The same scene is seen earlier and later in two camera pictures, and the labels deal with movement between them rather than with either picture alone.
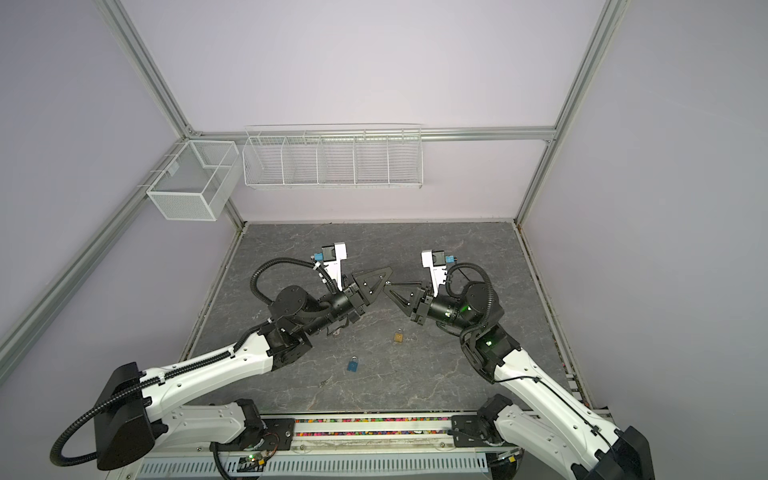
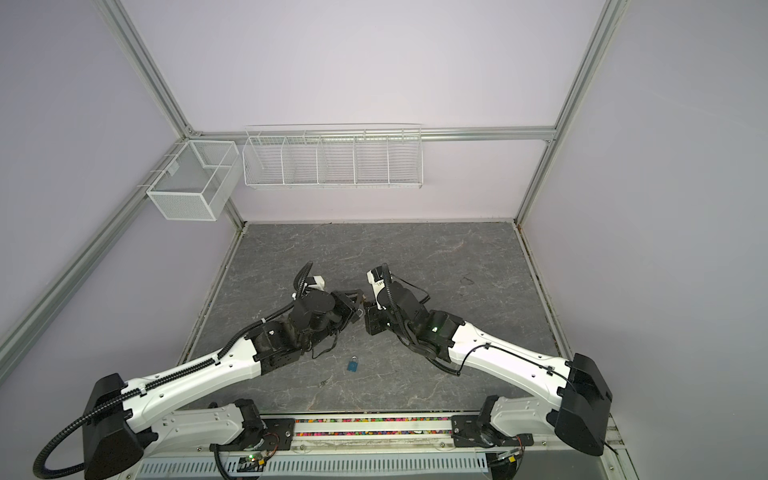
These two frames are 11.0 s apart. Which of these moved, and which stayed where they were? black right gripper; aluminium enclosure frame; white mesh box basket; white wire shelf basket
Moved: black right gripper
Stayed: white wire shelf basket; aluminium enclosure frame; white mesh box basket
